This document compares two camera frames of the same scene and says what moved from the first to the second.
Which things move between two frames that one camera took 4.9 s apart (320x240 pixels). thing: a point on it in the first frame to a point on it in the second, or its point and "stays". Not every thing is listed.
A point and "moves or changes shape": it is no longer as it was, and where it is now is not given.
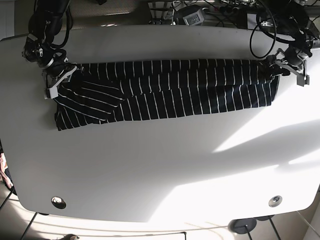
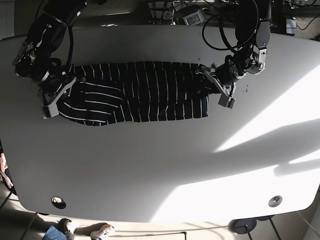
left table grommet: [58, 202] stays
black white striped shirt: [104, 94] moves or changes shape
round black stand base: [240, 225] stays
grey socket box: [196, 18] stays
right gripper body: [293, 57] to [223, 76]
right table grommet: [275, 201] stays
